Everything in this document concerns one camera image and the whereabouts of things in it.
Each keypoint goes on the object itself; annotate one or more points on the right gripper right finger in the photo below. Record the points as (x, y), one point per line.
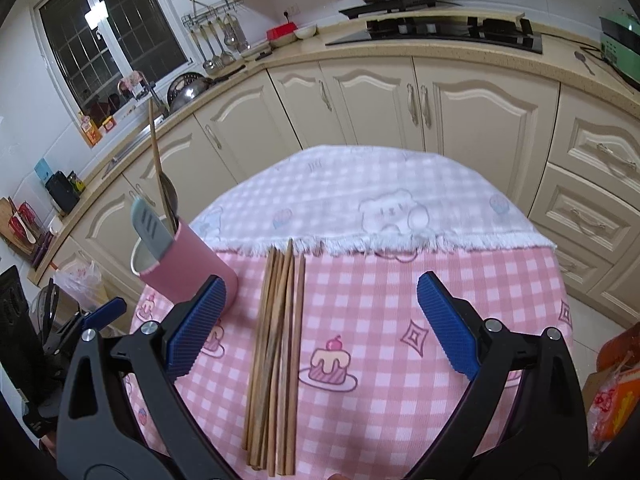
(521, 416)

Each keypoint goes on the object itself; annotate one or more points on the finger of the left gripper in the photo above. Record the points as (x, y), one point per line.
(105, 315)

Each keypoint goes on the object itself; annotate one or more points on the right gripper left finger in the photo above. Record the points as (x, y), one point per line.
(99, 436)

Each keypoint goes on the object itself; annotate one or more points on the light blue sheathed knife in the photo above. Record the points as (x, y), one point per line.
(151, 230)

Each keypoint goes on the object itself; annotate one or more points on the pink utensil cup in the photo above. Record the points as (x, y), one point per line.
(184, 268)

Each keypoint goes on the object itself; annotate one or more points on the dark metal spork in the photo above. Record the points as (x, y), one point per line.
(170, 196)

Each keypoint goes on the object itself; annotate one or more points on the wooden chopstick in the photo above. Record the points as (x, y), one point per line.
(256, 427)
(156, 158)
(289, 457)

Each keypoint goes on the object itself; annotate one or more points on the kitchen window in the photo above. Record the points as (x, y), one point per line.
(96, 43)

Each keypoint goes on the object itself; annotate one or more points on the green kitchen appliance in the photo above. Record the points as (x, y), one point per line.
(620, 45)

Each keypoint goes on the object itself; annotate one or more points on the pink checkered tablecloth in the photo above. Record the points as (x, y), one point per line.
(375, 417)

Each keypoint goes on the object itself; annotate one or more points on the steel wok pan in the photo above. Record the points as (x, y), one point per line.
(189, 86)

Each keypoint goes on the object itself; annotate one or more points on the cream lower cabinets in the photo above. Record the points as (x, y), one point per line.
(557, 133)

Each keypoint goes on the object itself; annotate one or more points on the white checkered towel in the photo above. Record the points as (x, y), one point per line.
(341, 200)

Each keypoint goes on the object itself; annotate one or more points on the hanging utensil rack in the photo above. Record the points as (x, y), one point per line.
(216, 33)

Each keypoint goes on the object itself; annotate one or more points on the red container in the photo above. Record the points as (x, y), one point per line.
(279, 31)

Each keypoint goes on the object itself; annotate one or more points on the white bowl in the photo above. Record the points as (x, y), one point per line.
(306, 32)

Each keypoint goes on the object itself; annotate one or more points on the black gas stove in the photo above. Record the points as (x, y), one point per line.
(405, 20)

